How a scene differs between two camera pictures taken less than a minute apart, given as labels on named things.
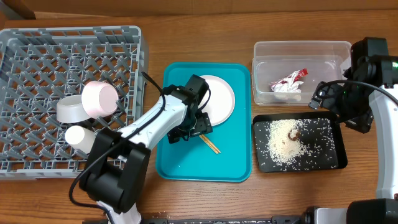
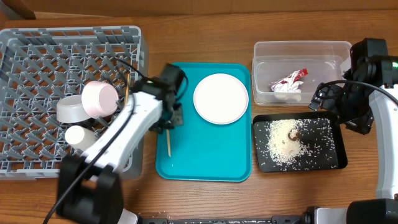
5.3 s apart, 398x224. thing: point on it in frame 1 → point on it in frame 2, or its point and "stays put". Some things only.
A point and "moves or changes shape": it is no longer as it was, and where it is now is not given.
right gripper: [354, 122] stays put
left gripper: [204, 124] → [179, 122]
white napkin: [286, 85] stays put
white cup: [79, 138] stays put
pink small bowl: [99, 99] stays put
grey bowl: [69, 109] stays put
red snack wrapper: [291, 78] stays put
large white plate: [221, 104] moves or changes shape
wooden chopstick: [211, 145] → [168, 142]
